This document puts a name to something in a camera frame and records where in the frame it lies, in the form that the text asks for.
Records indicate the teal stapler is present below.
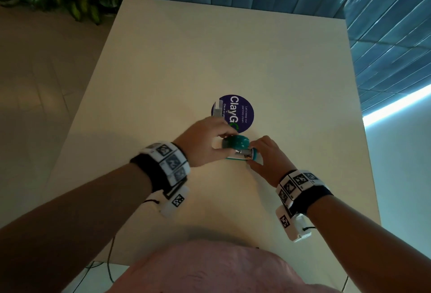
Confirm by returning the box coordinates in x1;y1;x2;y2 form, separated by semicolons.
220;134;259;162

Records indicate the round purple sticker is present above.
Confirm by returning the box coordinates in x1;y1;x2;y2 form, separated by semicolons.
211;94;255;134

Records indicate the right wristband with marker tiles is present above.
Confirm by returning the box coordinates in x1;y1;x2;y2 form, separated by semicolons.
275;170;334;243

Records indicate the person's left hand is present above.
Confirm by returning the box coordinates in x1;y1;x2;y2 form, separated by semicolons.
173;116;240;169

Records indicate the person's right hand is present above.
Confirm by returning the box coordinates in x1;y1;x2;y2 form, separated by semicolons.
247;135;297;188

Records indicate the white light strip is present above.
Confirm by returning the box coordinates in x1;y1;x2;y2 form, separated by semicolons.
362;84;431;127

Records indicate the person's left forearm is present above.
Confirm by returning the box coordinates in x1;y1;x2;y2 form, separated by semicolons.
0;163;154;293

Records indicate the person's right forearm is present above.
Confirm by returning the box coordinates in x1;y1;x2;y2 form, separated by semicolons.
305;194;431;293

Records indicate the left wristband with marker tiles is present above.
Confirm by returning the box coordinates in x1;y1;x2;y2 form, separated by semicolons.
130;141;191;219

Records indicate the pink shirt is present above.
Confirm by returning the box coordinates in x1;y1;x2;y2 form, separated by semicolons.
107;239;341;293

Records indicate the wristband with marker tiles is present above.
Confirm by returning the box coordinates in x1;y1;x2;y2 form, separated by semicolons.
275;170;334;243
130;141;191;219

